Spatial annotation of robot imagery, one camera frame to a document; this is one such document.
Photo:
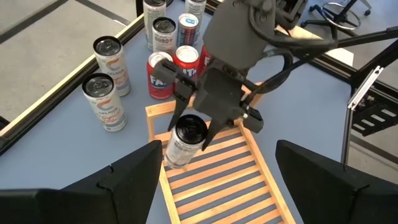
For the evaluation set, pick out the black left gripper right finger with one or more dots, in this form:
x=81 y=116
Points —
x=326 y=199

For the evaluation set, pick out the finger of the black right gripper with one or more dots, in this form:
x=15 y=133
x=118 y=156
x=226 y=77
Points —
x=183 y=91
x=253 y=120

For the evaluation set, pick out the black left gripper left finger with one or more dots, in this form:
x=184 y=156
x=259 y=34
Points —
x=93 y=202

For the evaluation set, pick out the Celsius Tropical Vibe can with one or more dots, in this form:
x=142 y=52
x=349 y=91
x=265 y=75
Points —
x=112 y=65
x=104 y=105

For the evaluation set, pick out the bamboo slatted shelf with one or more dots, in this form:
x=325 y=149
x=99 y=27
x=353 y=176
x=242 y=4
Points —
x=157 y=109

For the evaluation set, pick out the red Fanta can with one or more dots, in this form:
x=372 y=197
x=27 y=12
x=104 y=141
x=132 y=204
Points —
x=157 y=90
x=203 y=60
x=186 y=57

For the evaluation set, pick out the Red Bull can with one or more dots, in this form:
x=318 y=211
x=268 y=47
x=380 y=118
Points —
x=186 y=31

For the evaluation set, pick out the silver aluminium extrusion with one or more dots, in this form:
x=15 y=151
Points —
x=365 y=87

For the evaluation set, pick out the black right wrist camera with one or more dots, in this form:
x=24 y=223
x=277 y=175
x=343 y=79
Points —
x=217 y=93

